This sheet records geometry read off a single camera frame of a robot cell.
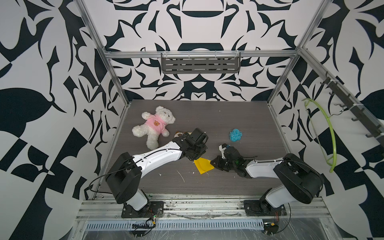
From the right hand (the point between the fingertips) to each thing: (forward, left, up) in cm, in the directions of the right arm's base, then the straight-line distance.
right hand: (210, 160), depth 89 cm
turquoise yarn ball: (+17, -18, +1) cm, 24 cm away
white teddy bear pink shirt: (+21, +33, +8) cm, 40 cm away
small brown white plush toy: (+17, +19, +2) cm, 26 cm away
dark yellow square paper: (-3, +4, +1) cm, 5 cm away
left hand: (+3, +2, +11) cm, 11 cm away
